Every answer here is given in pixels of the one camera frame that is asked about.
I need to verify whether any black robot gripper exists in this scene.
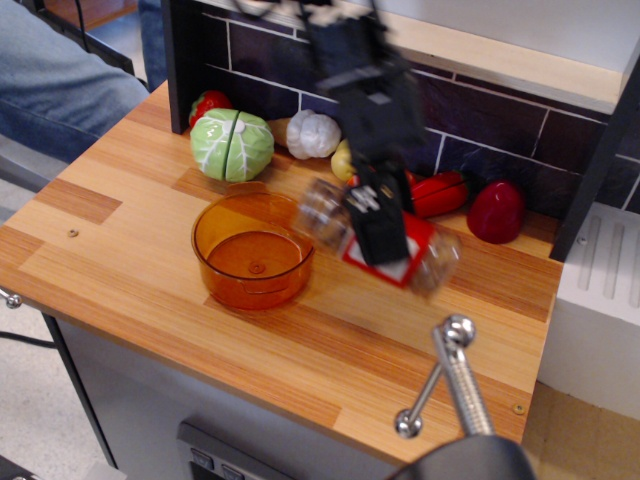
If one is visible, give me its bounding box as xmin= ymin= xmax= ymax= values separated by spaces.
xmin=305 ymin=19 xmax=425 ymax=266

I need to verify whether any clear almond jar red label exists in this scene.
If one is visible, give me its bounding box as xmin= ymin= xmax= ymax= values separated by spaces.
xmin=293 ymin=179 xmax=462 ymax=297

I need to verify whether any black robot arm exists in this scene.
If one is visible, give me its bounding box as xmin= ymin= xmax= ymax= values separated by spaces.
xmin=299 ymin=1 xmax=425 ymax=266

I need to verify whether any orange transparent plastic pot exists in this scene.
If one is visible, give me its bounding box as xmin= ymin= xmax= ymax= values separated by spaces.
xmin=191 ymin=182 xmax=315 ymax=310

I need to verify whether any red toy chili pepper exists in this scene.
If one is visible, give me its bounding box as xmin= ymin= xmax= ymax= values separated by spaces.
xmin=410 ymin=171 xmax=470 ymax=218

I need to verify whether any white toy garlic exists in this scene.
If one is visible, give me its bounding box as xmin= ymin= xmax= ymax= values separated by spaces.
xmin=286 ymin=110 xmax=342 ymax=160

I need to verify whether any tan toy bread piece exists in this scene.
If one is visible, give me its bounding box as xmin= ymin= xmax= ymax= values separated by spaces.
xmin=267 ymin=118 xmax=291 ymax=148

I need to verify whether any green toy cabbage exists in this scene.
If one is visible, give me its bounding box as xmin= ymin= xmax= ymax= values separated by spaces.
xmin=190 ymin=108 xmax=274 ymax=183

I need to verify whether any white ribbed appliance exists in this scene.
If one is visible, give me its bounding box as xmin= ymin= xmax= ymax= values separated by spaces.
xmin=538 ymin=203 xmax=639 ymax=418

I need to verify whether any black clamp body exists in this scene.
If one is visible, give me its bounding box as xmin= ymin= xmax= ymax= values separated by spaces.
xmin=390 ymin=435 xmax=536 ymax=480

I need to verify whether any grey control panel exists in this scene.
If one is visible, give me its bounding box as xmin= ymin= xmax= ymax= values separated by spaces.
xmin=176 ymin=422 xmax=290 ymax=480

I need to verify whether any person leg in jeans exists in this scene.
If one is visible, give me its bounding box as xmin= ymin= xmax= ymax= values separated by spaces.
xmin=1 ymin=1 xmax=148 ymax=163

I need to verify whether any small metal knob left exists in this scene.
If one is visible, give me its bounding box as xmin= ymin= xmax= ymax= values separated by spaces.
xmin=0 ymin=290 xmax=23 ymax=309

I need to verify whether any metal clamp screw handle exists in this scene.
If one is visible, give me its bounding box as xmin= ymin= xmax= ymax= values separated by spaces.
xmin=395 ymin=314 xmax=495 ymax=439

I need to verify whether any black shelf post left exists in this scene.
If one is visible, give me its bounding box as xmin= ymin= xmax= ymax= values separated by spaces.
xmin=161 ymin=0 xmax=204 ymax=134

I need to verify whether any black shelf post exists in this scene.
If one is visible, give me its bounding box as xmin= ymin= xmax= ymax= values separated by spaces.
xmin=161 ymin=0 xmax=204 ymax=134
xmin=550 ymin=43 xmax=639 ymax=262

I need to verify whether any black shelf post right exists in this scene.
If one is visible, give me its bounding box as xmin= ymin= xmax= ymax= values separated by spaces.
xmin=550 ymin=43 xmax=639 ymax=262

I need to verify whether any black cable on floor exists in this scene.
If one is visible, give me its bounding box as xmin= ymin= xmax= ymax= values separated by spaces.
xmin=0 ymin=330 xmax=57 ymax=350

